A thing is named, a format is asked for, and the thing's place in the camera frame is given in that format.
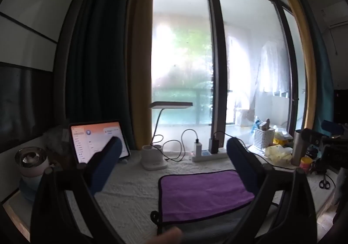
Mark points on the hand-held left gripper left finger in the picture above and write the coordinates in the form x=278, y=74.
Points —
x=104, y=163

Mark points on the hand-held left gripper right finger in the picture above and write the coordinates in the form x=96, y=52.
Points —
x=242, y=163

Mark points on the purple towel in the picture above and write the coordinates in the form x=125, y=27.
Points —
x=201, y=195

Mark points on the person's left hand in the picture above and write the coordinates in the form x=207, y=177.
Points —
x=165, y=236

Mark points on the yellow jar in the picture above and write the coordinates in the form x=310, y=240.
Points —
x=306, y=164

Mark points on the tablet with lit screen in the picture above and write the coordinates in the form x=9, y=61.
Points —
x=83, y=140

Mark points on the white power strip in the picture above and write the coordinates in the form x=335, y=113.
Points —
x=210, y=154

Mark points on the steel tumbler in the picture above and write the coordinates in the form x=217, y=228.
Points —
x=297, y=148

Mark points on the black charger plug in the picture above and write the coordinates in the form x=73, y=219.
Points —
x=213, y=145

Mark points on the white woven basket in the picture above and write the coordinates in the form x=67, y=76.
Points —
x=263, y=138

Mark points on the black scissors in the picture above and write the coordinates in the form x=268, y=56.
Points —
x=324, y=182

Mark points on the yellow plastic bag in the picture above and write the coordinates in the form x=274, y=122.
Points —
x=278, y=152

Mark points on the white quilted table cover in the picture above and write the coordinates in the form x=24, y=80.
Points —
x=130, y=195

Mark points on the white charger plug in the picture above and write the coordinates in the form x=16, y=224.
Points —
x=197, y=147

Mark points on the white desk lamp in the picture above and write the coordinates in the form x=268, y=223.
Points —
x=153, y=157

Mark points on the pink steel-lined cup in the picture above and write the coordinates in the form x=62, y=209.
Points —
x=31, y=161

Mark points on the teal curtain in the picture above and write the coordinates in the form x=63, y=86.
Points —
x=320, y=70

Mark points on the hanging white garment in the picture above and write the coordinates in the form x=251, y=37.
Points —
x=273, y=67

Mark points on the yellow curtain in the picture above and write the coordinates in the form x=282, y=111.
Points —
x=140, y=56
x=301, y=50

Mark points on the dark green curtain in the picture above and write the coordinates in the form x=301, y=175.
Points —
x=98, y=50

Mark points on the white air conditioner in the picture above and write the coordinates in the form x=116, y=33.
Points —
x=335, y=14

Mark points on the black window frame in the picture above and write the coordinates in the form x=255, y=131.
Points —
x=217, y=56

